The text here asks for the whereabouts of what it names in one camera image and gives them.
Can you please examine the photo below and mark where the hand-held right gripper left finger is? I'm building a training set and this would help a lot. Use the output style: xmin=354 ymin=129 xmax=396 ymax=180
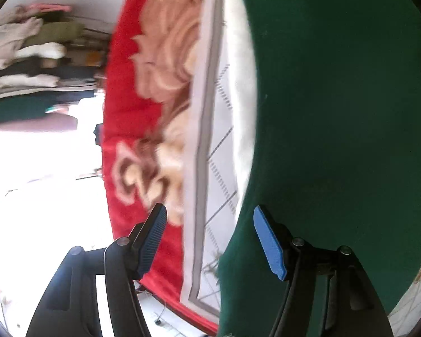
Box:
xmin=26 ymin=203 xmax=169 ymax=337

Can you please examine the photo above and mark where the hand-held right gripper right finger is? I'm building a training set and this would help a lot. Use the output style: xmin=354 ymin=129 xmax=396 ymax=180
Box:
xmin=253 ymin=205 xmax=393 ymax=337

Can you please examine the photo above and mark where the green and cream varsity jacket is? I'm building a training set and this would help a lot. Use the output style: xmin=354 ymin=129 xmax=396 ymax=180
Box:
xmin=216 ymin=0 xmax=421 ymax=337

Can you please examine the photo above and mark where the row of hanging clothes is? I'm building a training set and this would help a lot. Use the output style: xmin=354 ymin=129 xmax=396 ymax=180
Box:
xmin=0 ymin=3 xmax=107 ymax=132

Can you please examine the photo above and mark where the white bed sheet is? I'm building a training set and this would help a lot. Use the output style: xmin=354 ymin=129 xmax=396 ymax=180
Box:
xmin=136 ymin=286 xmax=206 ymax=335

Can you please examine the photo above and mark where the white quilted grey-bordered mat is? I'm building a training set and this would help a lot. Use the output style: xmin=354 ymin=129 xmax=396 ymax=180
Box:
xmin=180 ymin=0 xmax=257 ymax=316

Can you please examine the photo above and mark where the red floral blanket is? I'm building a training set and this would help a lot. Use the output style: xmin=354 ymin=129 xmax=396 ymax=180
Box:
xmin=101 ymin=0 xmax=221 ymax=336

